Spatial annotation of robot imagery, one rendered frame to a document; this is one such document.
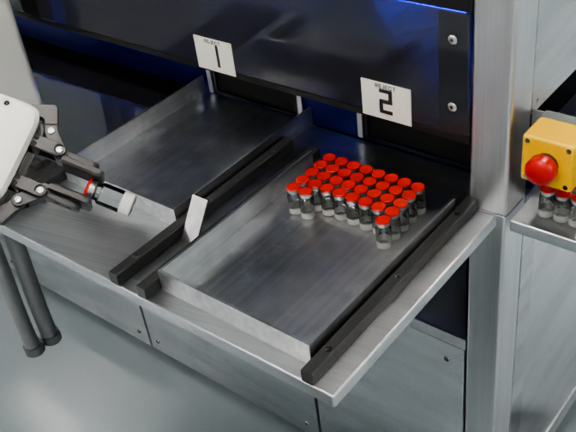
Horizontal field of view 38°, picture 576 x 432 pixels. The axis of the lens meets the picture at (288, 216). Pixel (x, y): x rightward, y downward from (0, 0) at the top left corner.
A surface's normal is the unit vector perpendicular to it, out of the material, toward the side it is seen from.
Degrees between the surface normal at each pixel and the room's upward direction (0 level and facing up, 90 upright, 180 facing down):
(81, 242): 0
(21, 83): 90
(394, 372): 90
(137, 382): 0
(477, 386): 90
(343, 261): 0
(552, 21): 90
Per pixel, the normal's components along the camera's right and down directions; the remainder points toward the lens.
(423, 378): -0.62, 0.53
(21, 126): 0.33, -0.22
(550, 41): 0.78, 0.30
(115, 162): -0.11, -0.80
